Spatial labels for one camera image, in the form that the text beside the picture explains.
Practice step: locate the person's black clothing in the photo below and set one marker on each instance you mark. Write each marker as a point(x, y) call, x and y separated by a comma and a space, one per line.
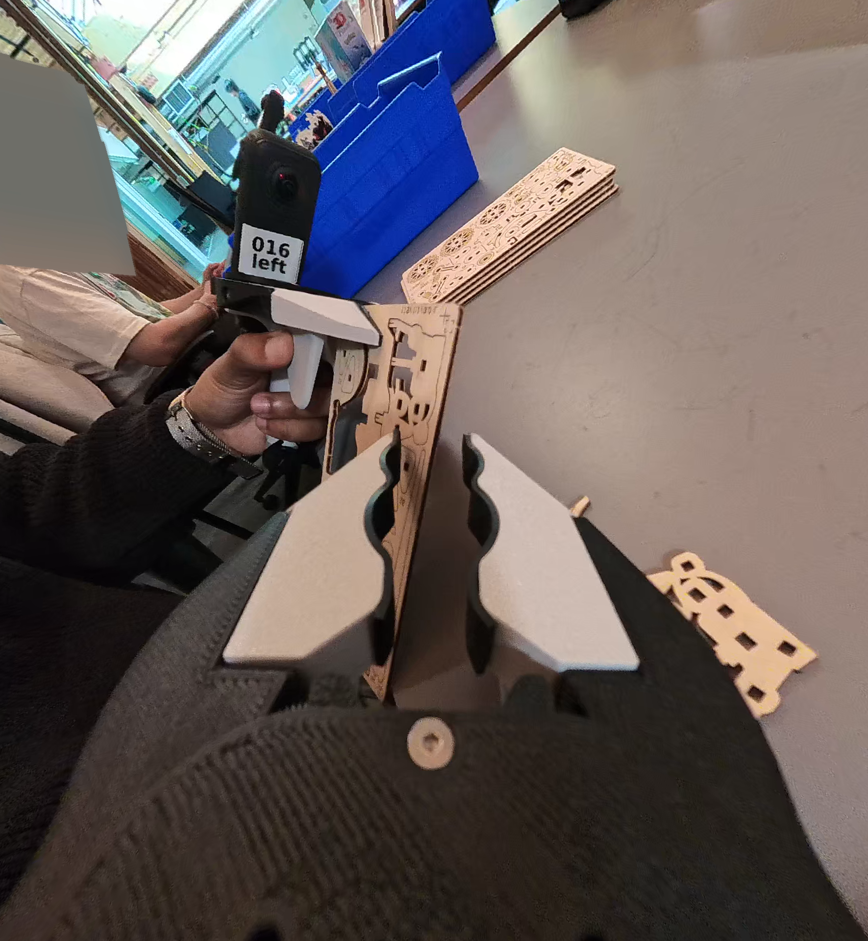
point(29, 698)

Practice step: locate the person's left forearm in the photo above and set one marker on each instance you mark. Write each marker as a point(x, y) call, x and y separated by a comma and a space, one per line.
point(110, 485)

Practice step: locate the silver wristwatch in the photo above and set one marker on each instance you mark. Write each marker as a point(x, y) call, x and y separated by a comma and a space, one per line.
point(191, 434)

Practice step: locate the wooden cut-out puzzle piece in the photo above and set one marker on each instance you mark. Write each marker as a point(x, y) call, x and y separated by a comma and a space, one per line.
point(764, 673)

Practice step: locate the grey desk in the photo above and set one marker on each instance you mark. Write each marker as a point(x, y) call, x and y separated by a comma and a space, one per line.
point(698, 294)

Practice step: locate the person's left hand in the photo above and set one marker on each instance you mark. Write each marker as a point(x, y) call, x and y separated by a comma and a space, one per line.
point(239, 401)

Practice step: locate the stack of wooden puzzle sheets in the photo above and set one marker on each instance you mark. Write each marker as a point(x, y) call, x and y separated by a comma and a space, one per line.
point(507, 228)

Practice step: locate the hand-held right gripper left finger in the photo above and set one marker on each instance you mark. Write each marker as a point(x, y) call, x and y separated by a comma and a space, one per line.
point(316, 581)

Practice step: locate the wooden puzzle sheet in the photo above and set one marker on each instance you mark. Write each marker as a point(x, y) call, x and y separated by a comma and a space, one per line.
point(404, 529)

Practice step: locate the blue plastic bin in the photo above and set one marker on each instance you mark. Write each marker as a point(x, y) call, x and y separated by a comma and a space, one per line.
point(404, 184)
point(456, 37)

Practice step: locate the printed cardboard box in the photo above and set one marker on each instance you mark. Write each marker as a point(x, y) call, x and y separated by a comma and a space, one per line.
point(342, 40)

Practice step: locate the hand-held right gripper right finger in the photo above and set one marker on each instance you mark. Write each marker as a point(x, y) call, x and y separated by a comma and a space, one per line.
point(551, 588)

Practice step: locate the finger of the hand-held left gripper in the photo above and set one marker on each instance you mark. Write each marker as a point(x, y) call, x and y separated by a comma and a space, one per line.
point(323, 317)

